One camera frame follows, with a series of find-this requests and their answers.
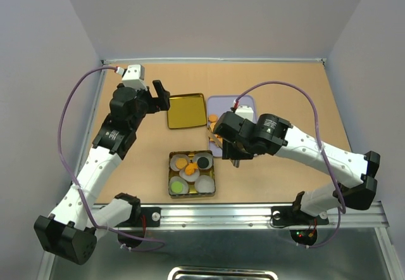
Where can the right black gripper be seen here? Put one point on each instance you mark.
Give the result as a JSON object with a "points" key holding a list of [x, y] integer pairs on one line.
{"points": [[228, 151]]}

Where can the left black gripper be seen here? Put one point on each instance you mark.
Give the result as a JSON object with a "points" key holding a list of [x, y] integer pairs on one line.
{"points": [[162, 102]]}

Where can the black sandwich cookie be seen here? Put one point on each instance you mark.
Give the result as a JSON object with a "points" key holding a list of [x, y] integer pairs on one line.
{"points": [[203, 163]]}

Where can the orange fish cookie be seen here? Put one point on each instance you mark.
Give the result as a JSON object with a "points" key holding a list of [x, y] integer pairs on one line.
{"points": [[191, 169]]}

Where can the round dotted biscuit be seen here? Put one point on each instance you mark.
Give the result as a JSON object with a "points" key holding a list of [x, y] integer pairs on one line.
{"points": [[181, 163]]}

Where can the green sandwich cookie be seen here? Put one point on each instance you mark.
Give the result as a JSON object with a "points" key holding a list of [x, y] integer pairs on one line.
{"points": [[176, 187]]}

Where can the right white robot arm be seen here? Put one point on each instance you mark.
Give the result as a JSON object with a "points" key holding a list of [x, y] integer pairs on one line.
{"points": [[353, 175]]}

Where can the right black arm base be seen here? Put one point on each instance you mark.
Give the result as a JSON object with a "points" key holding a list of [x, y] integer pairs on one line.
{"points": [[303, 227]]}

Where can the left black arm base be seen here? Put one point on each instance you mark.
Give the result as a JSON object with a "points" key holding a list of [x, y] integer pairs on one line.
{"points": [[132, 233]]}

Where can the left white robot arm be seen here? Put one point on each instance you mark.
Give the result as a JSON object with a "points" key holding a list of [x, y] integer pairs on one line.
{"points": [[71, 230]]}

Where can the white paper cupcake liner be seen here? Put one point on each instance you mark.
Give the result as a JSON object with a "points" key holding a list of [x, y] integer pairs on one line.
{"points": [[184, 182], [205, 184], [192, 178], [173, 160], [205, 154]]}

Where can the plain round tan cookie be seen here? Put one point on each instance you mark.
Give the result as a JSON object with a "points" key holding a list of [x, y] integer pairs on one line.
{"points": [[212, 118]]}

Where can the gold tin lid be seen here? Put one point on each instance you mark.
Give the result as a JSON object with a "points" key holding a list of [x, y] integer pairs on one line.
{"points": [[187, 111]]}

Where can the lilac plastic tray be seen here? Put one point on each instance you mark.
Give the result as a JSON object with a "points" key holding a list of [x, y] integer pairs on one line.
{"points": [[217, 105]]}

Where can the green christmas cookie tin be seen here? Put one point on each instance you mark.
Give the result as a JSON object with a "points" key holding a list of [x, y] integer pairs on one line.
{"points": [[192, 191]]}

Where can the steel tray front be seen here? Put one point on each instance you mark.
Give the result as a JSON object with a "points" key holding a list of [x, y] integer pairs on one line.
{"points": [[184, 272]]}

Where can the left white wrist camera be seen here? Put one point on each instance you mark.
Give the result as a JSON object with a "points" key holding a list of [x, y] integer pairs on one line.
{"points": [[134, 77]]}

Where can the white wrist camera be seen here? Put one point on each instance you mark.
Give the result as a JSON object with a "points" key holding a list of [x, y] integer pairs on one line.
{"points": [[134, 77], [246, 112]]}

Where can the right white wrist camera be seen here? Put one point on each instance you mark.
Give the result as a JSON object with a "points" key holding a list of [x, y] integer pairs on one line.
{"points": [[246, 112]]}

